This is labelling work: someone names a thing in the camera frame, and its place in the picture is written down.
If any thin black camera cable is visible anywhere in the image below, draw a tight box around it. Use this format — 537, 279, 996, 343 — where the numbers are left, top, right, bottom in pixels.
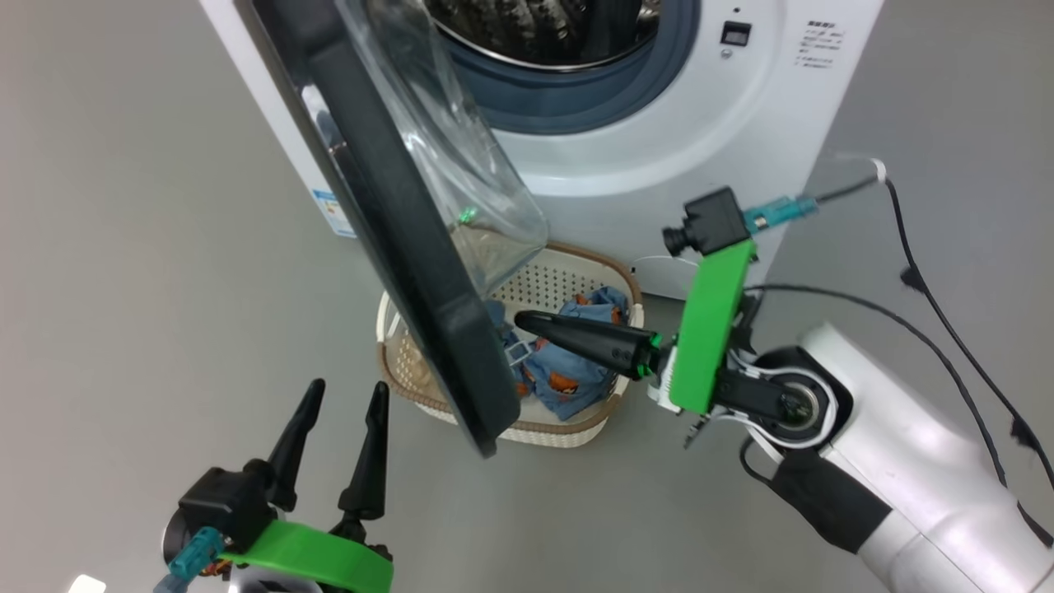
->
811, 156, 1054, 495

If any steel washing machine drum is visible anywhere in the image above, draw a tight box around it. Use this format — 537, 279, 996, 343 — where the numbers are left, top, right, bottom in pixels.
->
424, 0, 662, 71

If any white washing machine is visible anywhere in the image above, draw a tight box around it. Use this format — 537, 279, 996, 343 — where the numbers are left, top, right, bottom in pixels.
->
198, 0, 886, 301

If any blue garment with orange patches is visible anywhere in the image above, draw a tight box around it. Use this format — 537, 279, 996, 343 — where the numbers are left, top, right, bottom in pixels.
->
486, 286, 631, 421

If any blue energy label sticker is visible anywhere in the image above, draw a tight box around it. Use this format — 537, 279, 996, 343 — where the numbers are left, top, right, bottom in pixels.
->
311, 189, 357, 240

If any grey rubber door seal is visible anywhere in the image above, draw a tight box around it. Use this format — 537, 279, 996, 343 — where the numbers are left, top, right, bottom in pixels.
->
445, 0, 702, 137

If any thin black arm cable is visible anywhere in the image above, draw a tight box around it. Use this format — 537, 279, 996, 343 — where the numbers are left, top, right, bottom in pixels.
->
741, 284, 1054, 549

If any teal cable connector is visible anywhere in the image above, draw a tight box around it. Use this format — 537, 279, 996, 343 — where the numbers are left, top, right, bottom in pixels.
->
152, 527, 225, 593
744, 196, 820, 236

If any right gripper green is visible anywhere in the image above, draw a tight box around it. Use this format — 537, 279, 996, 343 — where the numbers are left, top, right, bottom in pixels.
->
515, 239, 758, 414

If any dark glass washing machine door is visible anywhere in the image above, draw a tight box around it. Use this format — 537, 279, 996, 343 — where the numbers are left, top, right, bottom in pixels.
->
235, 0, 551, 459

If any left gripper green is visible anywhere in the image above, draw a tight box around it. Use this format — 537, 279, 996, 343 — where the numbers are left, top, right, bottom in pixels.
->
216, 379, 394, 593

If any cream perforated laundry basket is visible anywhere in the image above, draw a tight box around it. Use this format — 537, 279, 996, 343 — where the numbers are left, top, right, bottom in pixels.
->
376, 240, 646, 448

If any thin white wire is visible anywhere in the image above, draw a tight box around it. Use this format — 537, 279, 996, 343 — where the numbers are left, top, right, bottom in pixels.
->
630, 254, 701, 277

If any printed text label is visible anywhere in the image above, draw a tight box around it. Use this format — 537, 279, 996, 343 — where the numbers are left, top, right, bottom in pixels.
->
795, 21, 849, 71

